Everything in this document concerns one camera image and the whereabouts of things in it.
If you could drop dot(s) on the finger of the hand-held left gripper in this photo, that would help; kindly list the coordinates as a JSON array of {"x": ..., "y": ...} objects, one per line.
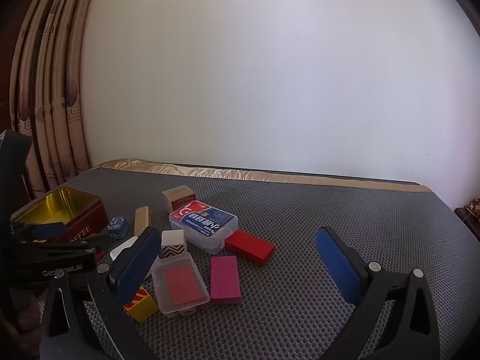
[
  {"x": 48, "y": 230},
  {"x": 75, "y": 247}
]

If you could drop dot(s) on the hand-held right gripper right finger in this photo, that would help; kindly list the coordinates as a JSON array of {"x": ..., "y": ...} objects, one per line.
[{"x": 337, "y": 266}]

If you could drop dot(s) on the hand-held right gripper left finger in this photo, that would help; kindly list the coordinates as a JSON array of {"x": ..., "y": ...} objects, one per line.
[{"x": 137, "y": 266}]

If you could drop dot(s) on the small white box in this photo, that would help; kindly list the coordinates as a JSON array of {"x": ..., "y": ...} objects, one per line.
[{"x": 123, "y": 249}]

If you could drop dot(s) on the red tin box gold interior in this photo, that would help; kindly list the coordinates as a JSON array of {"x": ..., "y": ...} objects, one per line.
[{"x": 86, "y": 213}]

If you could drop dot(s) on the yellow red striped block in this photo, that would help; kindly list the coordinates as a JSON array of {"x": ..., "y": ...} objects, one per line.
[{"x": 144, "y": 305}]

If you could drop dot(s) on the black white zigzag block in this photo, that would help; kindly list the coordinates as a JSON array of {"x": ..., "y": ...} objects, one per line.
[{"x": 172, "y": 245}]

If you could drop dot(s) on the blue patterned small case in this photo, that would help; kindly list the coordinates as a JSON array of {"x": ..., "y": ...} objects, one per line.
[{"x": 118, "y": 227}]

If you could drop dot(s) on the gold rectangular block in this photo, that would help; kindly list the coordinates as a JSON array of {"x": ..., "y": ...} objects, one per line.
[{"x": 141, "y": 221}]

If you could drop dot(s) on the clear case with red insert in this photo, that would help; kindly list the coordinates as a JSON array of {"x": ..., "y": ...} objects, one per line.
[{"x": 180, "y": 285}]

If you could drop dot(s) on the clear plastic box blue label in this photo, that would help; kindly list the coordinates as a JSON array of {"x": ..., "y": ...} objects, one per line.
[{"x": 202, "y": 225}]

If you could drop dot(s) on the small beige cardboard box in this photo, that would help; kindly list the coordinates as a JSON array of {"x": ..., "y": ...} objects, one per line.
[{"x": 180, "y": 195}]

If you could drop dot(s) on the red rectangular block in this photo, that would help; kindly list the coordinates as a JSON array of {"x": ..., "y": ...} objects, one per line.
[{"x": 251, "y": 247}]

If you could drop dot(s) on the magenta rectangular block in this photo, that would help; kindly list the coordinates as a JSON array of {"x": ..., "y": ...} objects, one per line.
[{"x": 225, "y": 279}]

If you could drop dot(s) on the gold satin bed sheet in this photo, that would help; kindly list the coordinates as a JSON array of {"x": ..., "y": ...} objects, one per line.
[{"x": 262, "y": 175}]

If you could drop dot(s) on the dark wooden cabinet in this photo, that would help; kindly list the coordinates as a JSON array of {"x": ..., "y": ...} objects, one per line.
[{"x": 468, "y": 228}]

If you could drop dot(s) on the brown patterned cloth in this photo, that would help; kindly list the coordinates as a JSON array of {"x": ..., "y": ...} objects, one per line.
[{"x": 473, "y": 208}]

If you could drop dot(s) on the beige leaf print curtain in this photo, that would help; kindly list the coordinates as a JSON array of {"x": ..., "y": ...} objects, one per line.
[{"x": 56, "y": 82}]

